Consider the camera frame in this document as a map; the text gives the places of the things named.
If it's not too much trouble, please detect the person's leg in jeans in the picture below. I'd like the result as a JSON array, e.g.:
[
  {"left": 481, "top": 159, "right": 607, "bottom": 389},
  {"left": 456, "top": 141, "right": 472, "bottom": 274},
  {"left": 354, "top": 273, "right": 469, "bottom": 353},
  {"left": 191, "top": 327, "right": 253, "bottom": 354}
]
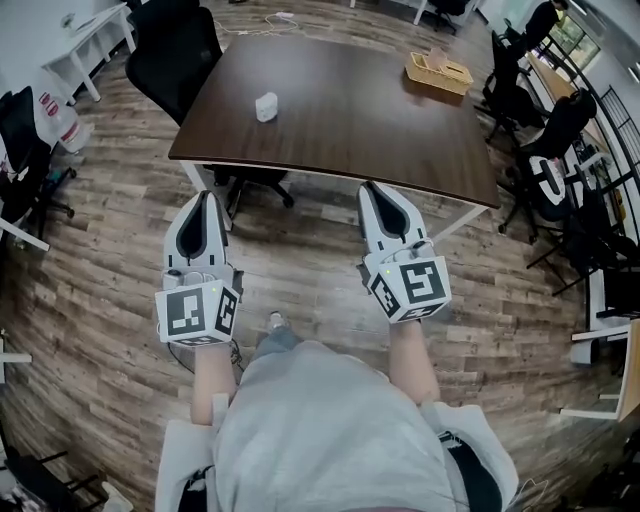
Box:
[{"left": 248, "top": 323, "right": 304, "bottom": 364}]

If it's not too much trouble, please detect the black mesh office chair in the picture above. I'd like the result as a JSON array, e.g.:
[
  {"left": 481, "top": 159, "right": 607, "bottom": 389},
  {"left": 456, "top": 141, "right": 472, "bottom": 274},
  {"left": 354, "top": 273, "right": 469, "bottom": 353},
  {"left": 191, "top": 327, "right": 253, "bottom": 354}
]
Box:
[{"left": 481, "top": 29, "right": 547, "bottom": 147}]

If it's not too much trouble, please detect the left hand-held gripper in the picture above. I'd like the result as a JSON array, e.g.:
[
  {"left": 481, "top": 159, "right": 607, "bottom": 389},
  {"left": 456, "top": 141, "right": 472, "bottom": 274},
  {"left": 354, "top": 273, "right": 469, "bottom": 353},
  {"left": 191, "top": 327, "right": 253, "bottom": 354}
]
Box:
[{"left": 154, "top": 190, "right": 245, "bottom": 347}]

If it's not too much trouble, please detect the person's left forearm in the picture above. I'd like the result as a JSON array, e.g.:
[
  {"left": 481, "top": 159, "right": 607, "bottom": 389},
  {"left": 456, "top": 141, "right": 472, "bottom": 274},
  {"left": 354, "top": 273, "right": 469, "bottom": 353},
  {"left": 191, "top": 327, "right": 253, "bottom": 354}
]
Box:
[{"left": 189, "top": 342, "right": 239, "bottom": 427}]

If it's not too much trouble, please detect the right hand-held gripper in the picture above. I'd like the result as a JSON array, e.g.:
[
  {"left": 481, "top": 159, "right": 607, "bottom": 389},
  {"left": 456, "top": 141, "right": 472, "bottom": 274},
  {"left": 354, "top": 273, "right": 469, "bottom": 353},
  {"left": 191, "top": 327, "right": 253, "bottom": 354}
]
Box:
[{"left": 355, "top": 180, "right": 454, "bottom": 325}]

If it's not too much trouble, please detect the black shoulder strap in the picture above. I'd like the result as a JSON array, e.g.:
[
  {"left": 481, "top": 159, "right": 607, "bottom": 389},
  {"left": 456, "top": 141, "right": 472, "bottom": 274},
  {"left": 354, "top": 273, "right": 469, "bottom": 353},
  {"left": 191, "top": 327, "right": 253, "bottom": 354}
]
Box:
[
  {"left": 438, "top": 430, "right": 504, "bottom": 512},
  {"left": 177, "top": 465, "right": 216, "bottom": 512}
]

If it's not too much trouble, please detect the light wooden desk white frame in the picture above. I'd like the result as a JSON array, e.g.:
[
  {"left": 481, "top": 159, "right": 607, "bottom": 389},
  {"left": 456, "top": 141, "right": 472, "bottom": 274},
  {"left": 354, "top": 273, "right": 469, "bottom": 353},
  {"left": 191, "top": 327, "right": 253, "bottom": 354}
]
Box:
[{"left": 559, "top": 318, "right": 640, "bottom": 424}]

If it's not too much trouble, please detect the white power strip with cable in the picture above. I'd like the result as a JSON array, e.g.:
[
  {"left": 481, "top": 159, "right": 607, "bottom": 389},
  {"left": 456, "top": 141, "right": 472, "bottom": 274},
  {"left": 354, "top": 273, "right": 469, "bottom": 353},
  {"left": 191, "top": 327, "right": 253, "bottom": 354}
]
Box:
[{"left": 238, "top": 10, "right": 297, "bottom": 37}]

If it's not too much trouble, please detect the black chair with white garment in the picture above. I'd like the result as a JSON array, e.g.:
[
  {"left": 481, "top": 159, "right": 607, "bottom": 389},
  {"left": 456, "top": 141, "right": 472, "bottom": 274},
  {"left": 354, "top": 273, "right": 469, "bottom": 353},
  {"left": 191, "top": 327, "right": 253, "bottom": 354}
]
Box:
[{"left": 498, "top": 88, "right": 599, "bottom": 245}]

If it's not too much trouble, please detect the small white case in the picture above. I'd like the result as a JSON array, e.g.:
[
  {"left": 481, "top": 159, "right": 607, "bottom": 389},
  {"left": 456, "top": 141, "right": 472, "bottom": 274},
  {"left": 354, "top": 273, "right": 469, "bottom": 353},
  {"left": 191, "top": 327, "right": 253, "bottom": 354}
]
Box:
[{"left": 254, "top": 91, "right": 279, "bottom": 123}]

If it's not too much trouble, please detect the clear water jug red label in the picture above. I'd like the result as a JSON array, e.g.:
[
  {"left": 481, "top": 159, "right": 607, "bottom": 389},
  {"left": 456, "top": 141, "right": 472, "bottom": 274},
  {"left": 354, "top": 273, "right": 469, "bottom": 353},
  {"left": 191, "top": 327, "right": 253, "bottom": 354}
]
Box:
[{"left": 34, "top": 74, "right": 86, "bottom": 154}]

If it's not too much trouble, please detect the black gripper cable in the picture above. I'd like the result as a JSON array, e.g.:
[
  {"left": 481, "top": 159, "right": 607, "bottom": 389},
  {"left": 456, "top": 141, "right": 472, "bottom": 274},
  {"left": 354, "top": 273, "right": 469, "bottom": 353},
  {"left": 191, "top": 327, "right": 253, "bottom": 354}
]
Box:
[{"left": 167, "top": 341, "right": 247, "bottom": 377}]

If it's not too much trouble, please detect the person's right forearm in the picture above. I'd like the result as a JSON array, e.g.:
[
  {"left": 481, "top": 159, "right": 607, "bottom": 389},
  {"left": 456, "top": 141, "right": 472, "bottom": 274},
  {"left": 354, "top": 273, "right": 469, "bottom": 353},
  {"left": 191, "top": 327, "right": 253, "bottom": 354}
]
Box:
[{"left": 387, "top": 318, "right": 442, "bottom": 405}]

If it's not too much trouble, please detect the woven wicker basket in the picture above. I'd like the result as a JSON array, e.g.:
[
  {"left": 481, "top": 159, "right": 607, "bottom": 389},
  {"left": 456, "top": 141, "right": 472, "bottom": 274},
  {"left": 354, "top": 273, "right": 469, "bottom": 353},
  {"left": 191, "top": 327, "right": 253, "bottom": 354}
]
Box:
[{"left": 403, "top": 51, "right": 474, "bottom": 97}]

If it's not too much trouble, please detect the person's grey shirt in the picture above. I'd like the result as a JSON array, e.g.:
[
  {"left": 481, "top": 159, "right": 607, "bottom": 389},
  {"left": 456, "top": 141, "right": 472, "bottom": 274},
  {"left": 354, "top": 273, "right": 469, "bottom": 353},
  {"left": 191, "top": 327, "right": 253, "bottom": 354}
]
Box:
[{"left": 154, "top": 339, "right": 521, "bottom": 512}]

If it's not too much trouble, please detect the black folding chair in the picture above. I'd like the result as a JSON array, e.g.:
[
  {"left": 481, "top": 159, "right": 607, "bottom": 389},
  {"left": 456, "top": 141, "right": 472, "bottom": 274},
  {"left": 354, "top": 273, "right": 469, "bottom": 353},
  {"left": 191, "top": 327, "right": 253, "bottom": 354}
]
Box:
[{"left": 0, "top": 424, "right": 109, "bottom": 512}]

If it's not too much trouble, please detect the large black office chair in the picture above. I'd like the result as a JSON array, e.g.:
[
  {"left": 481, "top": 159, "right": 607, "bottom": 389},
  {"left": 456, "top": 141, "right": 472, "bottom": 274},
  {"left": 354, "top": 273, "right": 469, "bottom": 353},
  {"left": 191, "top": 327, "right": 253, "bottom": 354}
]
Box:
[{"left": 124, "top": 0, "right": 224, "bottom": 127}]

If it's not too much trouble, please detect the black chair with dark jacket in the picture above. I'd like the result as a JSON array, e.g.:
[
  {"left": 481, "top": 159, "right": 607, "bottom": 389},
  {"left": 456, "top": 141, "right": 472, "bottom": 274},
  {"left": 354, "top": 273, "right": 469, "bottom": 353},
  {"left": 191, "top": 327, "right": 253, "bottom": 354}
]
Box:
[{"left": 0, "top": 85, "right": 78, "bottom": 241}]

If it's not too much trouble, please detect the black chair base with wheels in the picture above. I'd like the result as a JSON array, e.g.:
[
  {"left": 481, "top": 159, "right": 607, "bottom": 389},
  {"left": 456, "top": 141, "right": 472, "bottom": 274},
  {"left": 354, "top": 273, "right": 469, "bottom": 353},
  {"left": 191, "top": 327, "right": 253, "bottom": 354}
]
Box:
[{"left": 212, "top": 164, "right": 296, "bottom": 233}]

